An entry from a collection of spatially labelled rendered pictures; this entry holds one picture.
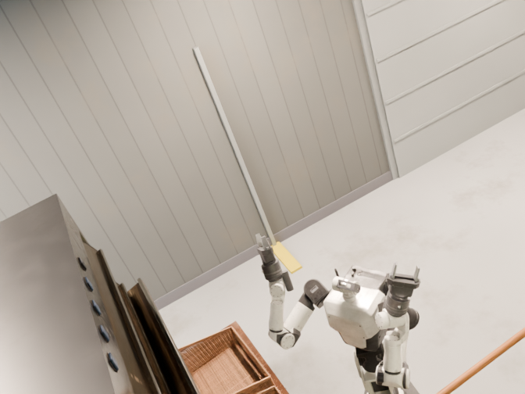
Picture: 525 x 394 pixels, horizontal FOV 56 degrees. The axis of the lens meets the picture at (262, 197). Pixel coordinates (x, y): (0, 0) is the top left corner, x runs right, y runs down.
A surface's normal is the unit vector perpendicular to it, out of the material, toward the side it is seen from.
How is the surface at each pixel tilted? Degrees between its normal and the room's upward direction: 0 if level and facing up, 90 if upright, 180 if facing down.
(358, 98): 90
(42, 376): 0
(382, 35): 90
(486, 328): 0
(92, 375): 0
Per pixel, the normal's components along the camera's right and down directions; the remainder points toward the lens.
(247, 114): 0.39, 0.37
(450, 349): -0.32, -0.81
